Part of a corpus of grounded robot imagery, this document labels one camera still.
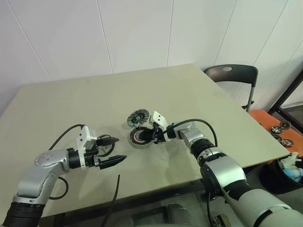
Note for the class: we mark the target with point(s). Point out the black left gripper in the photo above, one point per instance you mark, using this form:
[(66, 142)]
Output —
[(90, 159)]

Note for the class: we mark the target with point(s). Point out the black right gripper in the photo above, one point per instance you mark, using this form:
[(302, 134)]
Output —
[(158, 136)]

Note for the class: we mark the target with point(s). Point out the grey tape roll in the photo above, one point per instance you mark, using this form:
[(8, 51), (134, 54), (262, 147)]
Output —
[(106, 151)]

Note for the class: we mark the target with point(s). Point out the silver spoked rotor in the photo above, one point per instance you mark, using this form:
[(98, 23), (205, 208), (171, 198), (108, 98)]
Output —
[(137, 117)]

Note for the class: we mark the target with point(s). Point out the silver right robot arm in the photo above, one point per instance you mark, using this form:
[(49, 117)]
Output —
[(220, 170)]

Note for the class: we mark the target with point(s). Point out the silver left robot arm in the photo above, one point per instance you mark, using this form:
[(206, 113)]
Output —
[(35, 175)]

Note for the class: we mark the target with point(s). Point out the small round motor part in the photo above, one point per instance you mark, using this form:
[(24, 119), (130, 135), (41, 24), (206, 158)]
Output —
[(286, 142), (275, 129), (285, 124)]

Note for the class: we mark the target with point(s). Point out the dark grey rounded shape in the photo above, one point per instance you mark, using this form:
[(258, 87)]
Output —
[(180, 217)]

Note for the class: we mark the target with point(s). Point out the black folding chair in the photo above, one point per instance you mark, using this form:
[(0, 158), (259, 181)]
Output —
[(236, 73)]

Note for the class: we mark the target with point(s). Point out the orange stool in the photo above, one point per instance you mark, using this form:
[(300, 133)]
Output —
[(260, 118)]

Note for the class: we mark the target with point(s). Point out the black trash bin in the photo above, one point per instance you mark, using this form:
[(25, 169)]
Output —
[(272, 179)]

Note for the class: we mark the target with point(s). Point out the white crumpled trash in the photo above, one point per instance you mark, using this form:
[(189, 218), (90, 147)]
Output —
[(287, 160)]

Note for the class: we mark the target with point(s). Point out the blue white plastic wrapper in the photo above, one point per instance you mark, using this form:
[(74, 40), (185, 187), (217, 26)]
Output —
[(293, 173)]

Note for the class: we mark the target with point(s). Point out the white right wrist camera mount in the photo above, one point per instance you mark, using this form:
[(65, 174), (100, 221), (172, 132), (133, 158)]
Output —
[(159, 119)]

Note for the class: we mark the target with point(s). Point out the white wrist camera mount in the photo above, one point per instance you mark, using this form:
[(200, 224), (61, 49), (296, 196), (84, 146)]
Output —
[(159, 119), (82, 137)]

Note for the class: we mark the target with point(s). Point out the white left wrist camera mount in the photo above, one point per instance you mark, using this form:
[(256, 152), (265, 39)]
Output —
[(82, 137)]

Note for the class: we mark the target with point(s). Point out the silver metal bracket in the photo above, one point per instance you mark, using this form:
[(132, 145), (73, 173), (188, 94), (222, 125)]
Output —
[(222, 221)]

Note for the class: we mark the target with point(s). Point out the black metal frame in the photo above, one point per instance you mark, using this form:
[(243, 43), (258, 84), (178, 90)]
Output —
[(287, 89)]

